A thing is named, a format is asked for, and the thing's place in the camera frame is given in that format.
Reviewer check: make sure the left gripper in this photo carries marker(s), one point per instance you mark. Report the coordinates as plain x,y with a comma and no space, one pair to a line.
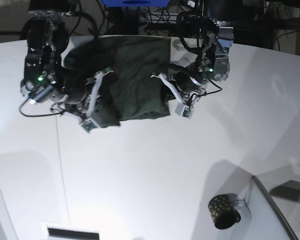
187,85

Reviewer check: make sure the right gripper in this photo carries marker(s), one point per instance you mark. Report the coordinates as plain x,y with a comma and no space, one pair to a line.
80,102

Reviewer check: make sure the dark green t-shirt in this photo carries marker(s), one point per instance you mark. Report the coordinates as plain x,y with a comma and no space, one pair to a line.
129,92

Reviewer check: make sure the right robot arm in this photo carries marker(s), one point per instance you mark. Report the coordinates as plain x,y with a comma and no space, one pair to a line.
47,39

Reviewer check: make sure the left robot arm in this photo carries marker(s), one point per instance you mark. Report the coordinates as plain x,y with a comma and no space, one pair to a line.
206,32

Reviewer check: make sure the black mug with gold dots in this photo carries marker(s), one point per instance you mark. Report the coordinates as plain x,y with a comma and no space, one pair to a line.
223,212

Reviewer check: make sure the blue box with oval hole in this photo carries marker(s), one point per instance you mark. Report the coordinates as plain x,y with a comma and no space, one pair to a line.
135,3

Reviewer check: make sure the grey metal side table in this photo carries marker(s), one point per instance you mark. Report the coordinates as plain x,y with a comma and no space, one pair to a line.
275,210

